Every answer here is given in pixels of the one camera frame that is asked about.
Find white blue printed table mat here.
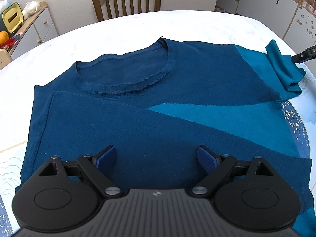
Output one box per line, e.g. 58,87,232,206
0,62,316,237

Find brown wooden slatted chair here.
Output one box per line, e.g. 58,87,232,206
91,0,163,22

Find beige sideboard cabinet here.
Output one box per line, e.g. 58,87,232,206
0,1,59,70

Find red plastic item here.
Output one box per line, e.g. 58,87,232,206
0,38,16,48

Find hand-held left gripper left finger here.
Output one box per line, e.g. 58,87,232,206
37,145,122,198

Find white plastic bag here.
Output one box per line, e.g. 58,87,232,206
22,1,40,20

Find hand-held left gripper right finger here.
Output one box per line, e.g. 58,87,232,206
191,145,278,198

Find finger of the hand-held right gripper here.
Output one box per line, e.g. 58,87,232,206
292,45,316,64

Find yellow toaster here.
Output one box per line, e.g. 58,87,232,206
2,2,24,33

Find white cabinet black handles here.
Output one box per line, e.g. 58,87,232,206
236,0,307,39

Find two-tone blue sweater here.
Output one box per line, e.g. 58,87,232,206
20,38,316,236

